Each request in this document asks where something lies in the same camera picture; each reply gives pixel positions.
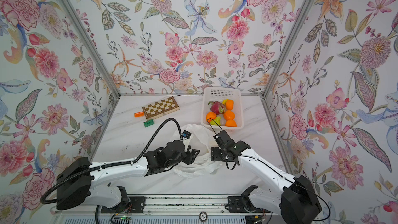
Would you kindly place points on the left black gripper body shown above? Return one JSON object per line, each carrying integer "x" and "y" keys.
{"x": 188, "y": 158}

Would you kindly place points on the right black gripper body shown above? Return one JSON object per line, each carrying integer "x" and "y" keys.
{"x": 218, "y": 154}

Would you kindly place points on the orange mandarin fruit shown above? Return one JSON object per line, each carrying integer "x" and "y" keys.
{"x": 229, "y": 115}
{"x": 210, "y": 116}
{"x": 229, "y": 105}
{"x": 231, "y": 123}

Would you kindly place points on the white translucent plastic bag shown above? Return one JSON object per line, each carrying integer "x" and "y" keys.
{"x": 201, "y": 139}

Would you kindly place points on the red dragon fruit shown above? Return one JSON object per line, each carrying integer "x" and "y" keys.
{"x": 217, "y": 107}

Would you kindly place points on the green pear fruit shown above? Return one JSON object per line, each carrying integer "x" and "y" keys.
{"x": 215, "y": 121}

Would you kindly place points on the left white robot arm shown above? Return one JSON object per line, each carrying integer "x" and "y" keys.
{"x": 89, "y": 185}

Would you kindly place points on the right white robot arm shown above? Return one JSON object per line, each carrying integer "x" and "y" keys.
{"x": 292, "y": 198}

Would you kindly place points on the green toy building brick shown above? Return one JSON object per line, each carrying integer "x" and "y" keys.
{"x": 148, "y": 123}

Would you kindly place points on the wooden folding chessboard box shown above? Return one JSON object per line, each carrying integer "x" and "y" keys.
{"x": 160, "y": 108}

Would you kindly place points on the orange toy building brick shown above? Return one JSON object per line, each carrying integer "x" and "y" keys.
{"x": 139, "y": 114}

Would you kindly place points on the white perforated plastic basket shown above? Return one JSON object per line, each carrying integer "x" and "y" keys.
{"x": 219, "y": 94}

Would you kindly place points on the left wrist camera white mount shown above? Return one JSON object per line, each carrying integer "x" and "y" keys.
{"x": 186, "y": 138}

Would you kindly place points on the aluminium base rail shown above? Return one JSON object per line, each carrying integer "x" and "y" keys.
{"x": 172, "y": 209}

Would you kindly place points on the aluminium back bottom rail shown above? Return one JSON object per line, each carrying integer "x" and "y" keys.
{"x": 179, "y": 94}

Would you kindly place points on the aluminium corner post right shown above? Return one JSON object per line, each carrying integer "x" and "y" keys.
{"x": 291, "y": 40}

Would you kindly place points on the aluminium corner post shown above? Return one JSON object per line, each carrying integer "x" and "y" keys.
{"x": 87, "y": 42}
{"x": 291, "y": 40}

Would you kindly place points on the aluminium corner post left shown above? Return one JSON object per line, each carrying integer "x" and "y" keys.
{"x": 87, "y": 42}

